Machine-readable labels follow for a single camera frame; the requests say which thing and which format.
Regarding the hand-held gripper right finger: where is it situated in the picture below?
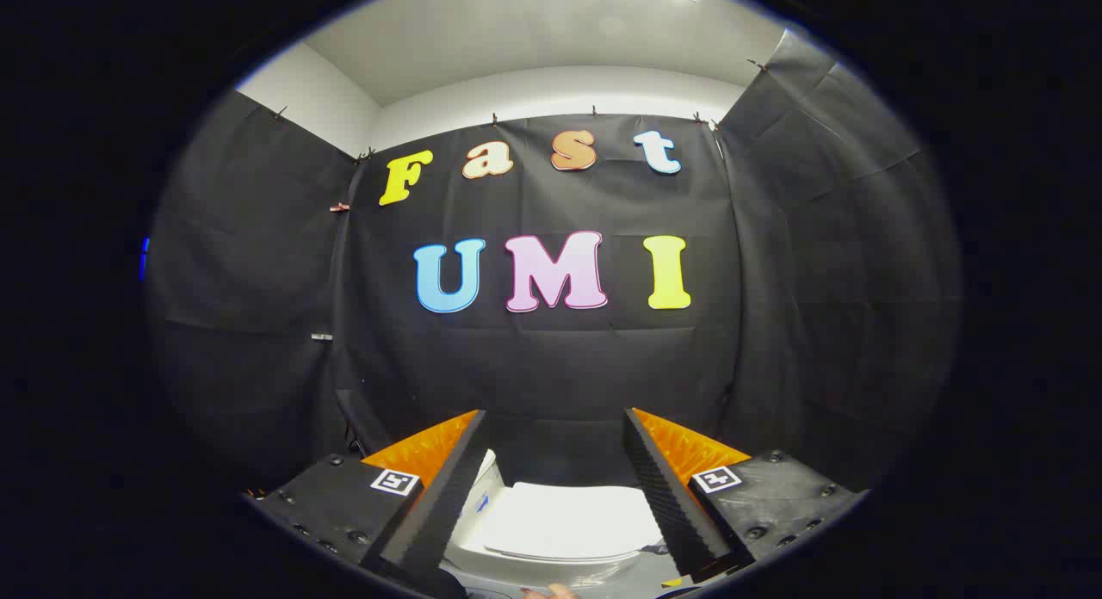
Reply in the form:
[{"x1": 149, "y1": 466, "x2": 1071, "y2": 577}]
[{"x1": 623, "y1": 408, "x2": 866, "y2": 587}]

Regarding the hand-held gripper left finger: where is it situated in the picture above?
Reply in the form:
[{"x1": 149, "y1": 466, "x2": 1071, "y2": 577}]
[{"x1": 258, "y1": 410, "x2": 489, "y2": 599}]

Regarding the white toilet lid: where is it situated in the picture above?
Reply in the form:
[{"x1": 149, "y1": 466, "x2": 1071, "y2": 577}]
[{"x1": 480, "y1": 483, "x2": 666, "y2": 562}]

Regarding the white toilet body with tank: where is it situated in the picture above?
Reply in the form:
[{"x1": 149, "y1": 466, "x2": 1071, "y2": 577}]
[{"x1": 441, "y1": 448, "x2": 683, "y2": 599}]

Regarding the black backdrop cloth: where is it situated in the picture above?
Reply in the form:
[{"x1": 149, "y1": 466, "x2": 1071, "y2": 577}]
[{"x1": 146, "y1": 27, "x2": 961, "y2": 497}]

